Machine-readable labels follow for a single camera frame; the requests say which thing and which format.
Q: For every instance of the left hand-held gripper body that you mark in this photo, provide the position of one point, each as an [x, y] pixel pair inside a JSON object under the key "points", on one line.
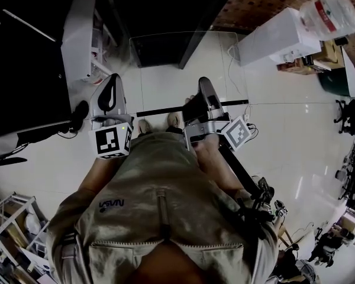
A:
{"points": [[108, 142]]}

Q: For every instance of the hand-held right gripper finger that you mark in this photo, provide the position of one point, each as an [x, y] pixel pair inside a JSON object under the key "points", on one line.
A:
{"points": [[195, 109]]}

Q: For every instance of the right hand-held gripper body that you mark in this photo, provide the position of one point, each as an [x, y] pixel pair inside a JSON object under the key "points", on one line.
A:
{"points": [[236, 132]]}

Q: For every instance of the person's right forearm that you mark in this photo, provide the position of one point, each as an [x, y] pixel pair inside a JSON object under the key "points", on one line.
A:
{"points": [[222, 176]]}

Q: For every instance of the person's left forearm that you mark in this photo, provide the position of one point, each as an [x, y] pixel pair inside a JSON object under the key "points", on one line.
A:
{"points": [[99, 173]]}

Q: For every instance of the person's right hand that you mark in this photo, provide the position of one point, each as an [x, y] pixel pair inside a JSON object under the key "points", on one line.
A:
{"points": [[208, 149]]}

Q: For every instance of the white power strip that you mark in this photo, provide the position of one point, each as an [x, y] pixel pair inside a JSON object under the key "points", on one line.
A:
{"points": [[248, 121]]}

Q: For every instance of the person's beige shoe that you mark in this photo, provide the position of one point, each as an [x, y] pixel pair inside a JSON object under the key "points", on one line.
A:
{"points": [[174, 120], [143, 127]]}

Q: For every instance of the clear plastic bottle red label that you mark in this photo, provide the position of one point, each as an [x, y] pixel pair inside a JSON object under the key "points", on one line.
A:
{"points": [[98, 75]]}

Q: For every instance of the person's beige jacket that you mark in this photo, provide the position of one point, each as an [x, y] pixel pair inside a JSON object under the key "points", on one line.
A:
{"points": [[165, 194]]}

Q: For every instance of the red brown cardboard box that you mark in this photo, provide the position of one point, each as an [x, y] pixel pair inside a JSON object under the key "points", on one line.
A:
{"points": [[293, 67]]}

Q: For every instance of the spare hand-held gripper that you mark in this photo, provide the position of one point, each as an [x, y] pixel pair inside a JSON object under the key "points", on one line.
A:
{"points": [[281, 209]]}

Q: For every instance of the white water dispenser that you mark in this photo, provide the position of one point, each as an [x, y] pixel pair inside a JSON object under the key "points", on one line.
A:
{"points": [[272, 43]]}

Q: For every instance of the black flat panel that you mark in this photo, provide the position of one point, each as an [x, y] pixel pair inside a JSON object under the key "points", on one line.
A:
{"points": [[26, 84]]}

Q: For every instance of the white side cabinet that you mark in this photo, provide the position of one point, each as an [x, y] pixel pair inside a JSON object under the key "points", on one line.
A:
{"points": [[77, 40]]}

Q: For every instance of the dark green bin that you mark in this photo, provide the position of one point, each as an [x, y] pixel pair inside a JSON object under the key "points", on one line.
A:
{"points": [[334, 84]]}

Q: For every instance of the wooden stool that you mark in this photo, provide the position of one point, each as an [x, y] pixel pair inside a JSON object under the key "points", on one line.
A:
{"points": [[284, 232]]}

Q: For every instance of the white metal shelf rack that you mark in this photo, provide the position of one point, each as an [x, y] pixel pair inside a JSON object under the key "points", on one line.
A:
{"points": [[9, 223]]}

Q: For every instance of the white board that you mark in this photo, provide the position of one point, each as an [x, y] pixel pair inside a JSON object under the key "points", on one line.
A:
{"points": [[352, 72]]}

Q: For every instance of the large clear water bottle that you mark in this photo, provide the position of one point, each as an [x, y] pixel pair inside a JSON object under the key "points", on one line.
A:
{"points": [[328, 13]]}

